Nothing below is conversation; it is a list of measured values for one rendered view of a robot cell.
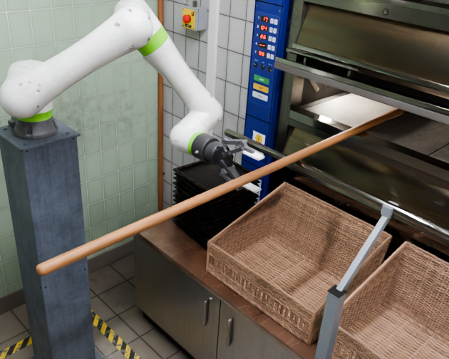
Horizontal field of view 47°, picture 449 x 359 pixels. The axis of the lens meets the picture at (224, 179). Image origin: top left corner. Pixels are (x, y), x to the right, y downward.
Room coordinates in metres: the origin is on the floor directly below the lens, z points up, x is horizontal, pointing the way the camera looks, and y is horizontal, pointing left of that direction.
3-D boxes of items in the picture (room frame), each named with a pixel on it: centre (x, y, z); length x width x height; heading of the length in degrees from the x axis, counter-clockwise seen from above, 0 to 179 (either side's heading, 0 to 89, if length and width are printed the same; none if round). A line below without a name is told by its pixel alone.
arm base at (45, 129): (1.69, 0.72, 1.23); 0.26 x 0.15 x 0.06; 46
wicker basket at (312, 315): (1.69, -0.31, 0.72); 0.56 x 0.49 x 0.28; 46
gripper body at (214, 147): (1.56, 0.02, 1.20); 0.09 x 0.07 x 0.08; 46
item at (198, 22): (2.50, 0.20, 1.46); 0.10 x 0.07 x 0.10; 46
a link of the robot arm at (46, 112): (1.64, 0.67, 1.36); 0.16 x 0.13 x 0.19; 11
